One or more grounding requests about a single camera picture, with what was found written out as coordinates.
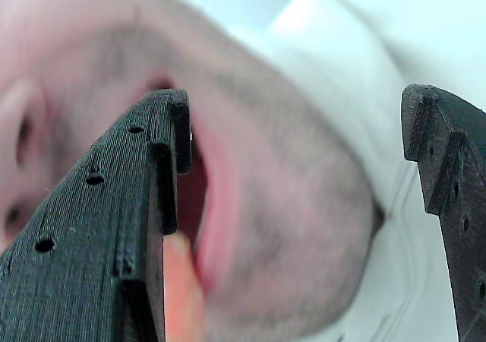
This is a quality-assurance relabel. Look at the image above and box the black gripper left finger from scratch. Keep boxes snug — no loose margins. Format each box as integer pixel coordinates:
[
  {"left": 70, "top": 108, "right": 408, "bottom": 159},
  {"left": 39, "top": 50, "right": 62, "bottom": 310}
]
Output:
[{"left": 0, "top": 88, "right": 193, "bottom": 342}]

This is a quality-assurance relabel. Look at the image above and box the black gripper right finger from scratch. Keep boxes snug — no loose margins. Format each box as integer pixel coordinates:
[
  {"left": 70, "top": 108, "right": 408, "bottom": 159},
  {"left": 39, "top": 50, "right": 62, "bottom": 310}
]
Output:
[{"left": 401, "top": 84, "right": 486, "bottom": 342}]

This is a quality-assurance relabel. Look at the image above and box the man in beige hoodie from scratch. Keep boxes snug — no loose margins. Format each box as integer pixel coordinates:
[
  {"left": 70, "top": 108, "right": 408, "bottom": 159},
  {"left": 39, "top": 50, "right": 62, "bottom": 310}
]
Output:
[{"left": 0, "top": 0, "right": 486, "bottom": 342}]

